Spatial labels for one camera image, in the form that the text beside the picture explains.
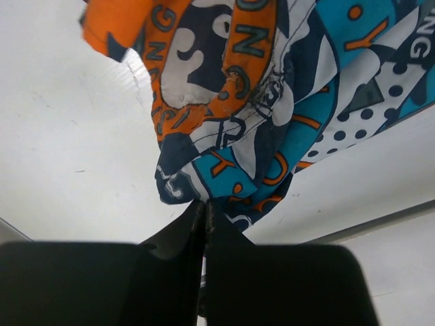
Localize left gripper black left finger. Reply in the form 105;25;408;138
1;201;205;325

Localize colourful patterned shorts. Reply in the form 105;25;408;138
80;1;434;231

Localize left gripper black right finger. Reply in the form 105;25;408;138
205;201;379;325

